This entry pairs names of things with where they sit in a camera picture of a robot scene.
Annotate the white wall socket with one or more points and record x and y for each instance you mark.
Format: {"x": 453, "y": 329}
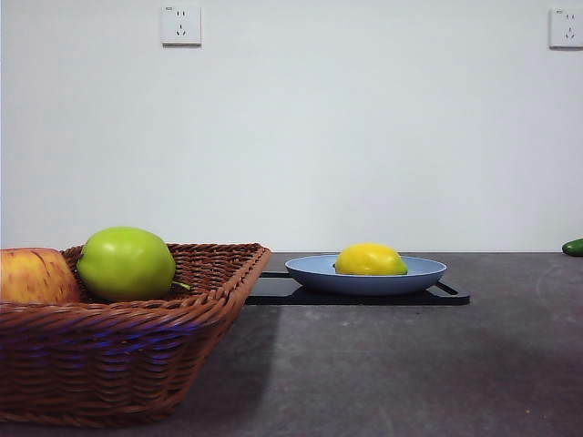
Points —
{"x": 567, "y": 28}
{"x": 181, "y": 25}

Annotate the brown wicker basket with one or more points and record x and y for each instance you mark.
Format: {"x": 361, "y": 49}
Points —
{"x": 114, "y": 355}

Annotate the black flat tray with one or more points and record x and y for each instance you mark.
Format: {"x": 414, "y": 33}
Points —
{"x": 273, "y": 293}

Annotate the green cucumber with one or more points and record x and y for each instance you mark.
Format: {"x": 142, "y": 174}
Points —
{"x": 575, "y": 246}

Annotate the yellow lemon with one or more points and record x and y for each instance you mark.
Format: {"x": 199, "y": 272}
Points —
{"x": 371, "y": 259}

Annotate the red yellow apple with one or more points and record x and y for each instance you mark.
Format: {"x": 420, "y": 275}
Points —
{"x": 32, "y": 275}

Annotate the blue plate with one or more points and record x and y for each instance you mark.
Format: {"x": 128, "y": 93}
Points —
{"x": 364, "y": 283}

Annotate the green apple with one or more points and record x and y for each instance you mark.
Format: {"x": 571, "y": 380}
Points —
{"x": 123, "y": 264}

